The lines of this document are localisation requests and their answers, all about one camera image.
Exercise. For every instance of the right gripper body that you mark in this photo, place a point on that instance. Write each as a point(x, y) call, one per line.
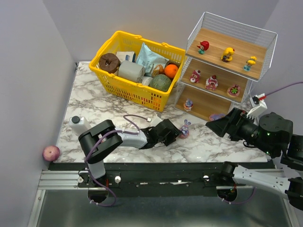
point(233, 124)

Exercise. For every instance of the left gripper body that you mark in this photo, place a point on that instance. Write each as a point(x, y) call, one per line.
point(164, 132)

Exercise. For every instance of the purple bunny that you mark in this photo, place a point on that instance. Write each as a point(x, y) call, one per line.
point(214, 117)
point(188, 104)
point(185, 129)

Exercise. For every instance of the pink strawberry cake toy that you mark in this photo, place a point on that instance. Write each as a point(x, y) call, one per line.
point(234, 91)

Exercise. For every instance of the pink bear with strawberry cake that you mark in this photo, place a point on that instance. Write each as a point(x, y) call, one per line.
point(211, 83)

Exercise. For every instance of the pink bear with santa hat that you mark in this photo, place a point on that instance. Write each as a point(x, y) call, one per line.
point(194, 78)

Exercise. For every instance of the yellow hair blue figure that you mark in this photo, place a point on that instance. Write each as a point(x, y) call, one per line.
point(249, 63)

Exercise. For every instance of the yellow hair girl figure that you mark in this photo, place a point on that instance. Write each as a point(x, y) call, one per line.
point(227, 54)

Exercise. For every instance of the red cherry toy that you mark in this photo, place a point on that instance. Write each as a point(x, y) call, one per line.
point(204, 46)

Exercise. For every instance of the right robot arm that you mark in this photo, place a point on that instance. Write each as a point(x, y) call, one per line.
point(273, 135)

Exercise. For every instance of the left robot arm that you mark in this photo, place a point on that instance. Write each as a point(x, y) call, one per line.
point(99, 141)

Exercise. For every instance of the green melon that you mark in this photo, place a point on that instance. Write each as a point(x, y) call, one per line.
point(160, 82)

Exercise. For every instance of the white cup in basket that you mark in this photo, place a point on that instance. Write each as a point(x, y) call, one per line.
point(146, 80)

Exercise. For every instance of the orange fruit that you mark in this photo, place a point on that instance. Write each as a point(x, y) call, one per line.
point(171, 70)

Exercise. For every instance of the brown bread pastry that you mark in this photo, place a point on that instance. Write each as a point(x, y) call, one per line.
point(159, 69)

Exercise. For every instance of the grey paper roll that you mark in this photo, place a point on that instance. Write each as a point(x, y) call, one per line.
point(131, 71)

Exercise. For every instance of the light blue chips bag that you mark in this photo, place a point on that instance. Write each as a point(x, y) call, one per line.
point(149, 59)

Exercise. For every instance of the white blue box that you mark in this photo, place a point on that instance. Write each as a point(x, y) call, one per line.
point(126, 56)

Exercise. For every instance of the white plastic bottle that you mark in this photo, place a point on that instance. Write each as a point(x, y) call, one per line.
point(79, 125)

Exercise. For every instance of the chocolate donut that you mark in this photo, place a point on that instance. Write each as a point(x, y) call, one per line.
point(109, 62)

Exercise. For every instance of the yellow plastic basket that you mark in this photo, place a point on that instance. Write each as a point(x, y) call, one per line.
point(136, 92)

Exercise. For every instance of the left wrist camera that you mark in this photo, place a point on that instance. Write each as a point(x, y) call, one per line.
point(154, 120)

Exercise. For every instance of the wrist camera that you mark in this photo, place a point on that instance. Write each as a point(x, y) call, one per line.
point(259, 106)
point(154, 120)

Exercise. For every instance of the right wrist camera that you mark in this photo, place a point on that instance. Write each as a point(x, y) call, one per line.
point(259, 106)

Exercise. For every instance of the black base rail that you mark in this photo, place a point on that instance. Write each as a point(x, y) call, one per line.
point(141, 179)

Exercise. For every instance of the white wire wooden shelf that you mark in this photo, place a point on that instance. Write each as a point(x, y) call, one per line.
point(222, 33)

